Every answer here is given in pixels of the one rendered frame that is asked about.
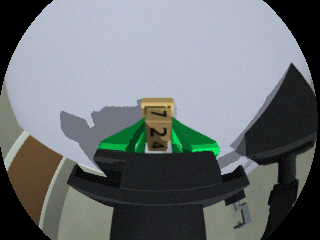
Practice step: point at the tan wooden number cube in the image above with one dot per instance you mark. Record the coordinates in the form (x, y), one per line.
(157, 145)
(158, 124)

